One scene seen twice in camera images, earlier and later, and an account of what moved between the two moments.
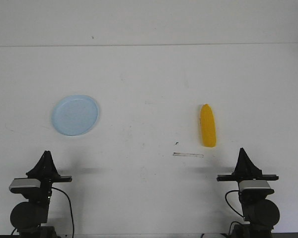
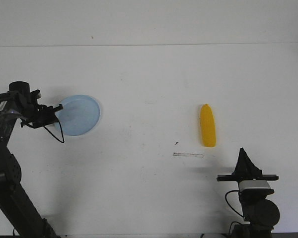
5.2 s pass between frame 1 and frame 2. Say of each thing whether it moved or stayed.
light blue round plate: stayed
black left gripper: moved
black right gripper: stayed
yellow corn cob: stayed
